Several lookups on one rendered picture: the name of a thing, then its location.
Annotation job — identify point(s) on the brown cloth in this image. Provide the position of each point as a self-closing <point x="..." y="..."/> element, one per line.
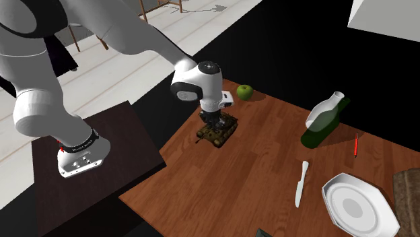
<point x="408" y="197"/>

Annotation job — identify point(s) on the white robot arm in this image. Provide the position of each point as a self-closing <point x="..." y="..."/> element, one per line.
<point x="39" y="82"/>

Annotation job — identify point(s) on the dark green bottle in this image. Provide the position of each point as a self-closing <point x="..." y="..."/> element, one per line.
<point x="323" y="131"/>

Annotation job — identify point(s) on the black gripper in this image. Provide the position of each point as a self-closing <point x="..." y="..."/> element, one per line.
<point x="210" y="118"/>

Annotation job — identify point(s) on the dark brown robot stand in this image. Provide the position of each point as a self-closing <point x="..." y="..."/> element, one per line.
<point x="108" y="183"/>

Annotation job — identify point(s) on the dark green object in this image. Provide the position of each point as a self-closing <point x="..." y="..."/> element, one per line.
<point x="263" y="233"/>

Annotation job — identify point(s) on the white octagonal plate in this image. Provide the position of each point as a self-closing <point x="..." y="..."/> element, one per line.
<point x="357" y="205"/>

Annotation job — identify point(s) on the olive toy tank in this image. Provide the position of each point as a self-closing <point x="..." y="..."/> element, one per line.
<point x="226" y="131"/>

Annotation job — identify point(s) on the green apple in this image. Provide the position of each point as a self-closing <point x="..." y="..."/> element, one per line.
<point x="245" y="92"/>

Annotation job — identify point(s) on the red pen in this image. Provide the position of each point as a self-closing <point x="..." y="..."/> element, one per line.
<point x="356" y="146"/>

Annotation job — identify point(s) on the white knife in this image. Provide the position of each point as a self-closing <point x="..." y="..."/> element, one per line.
<point x="300" y="187"/>

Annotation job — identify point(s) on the white vase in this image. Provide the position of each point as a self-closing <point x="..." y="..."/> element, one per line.
<point x="323" y="110"/>

